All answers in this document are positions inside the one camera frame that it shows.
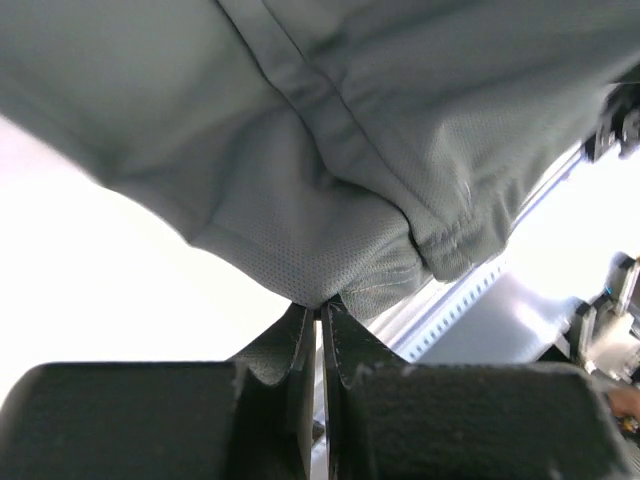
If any aluminium mounting rail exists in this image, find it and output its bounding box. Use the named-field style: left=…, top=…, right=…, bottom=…
left=367, top=144, right=589, bottom=351

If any white slotted cable duct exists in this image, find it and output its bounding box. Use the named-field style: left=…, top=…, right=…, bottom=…
left=390, top=258, right=506, bottom=363

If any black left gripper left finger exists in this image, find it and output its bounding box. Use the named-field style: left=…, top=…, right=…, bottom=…
left=1, top=305, right=316, bottom=480

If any dark grey t shirt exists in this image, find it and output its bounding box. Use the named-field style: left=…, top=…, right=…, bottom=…
left=1, top=1, right=639, bottom=319

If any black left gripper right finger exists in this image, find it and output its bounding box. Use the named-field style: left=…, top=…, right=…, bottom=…
left=320, top=302, right=635, bottom=479

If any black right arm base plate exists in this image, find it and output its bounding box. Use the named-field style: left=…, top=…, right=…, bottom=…
left=584, top=82, right=639, bottom=163

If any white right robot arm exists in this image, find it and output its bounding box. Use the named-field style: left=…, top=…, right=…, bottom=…
left=539, top=253, right=639, bottom=387

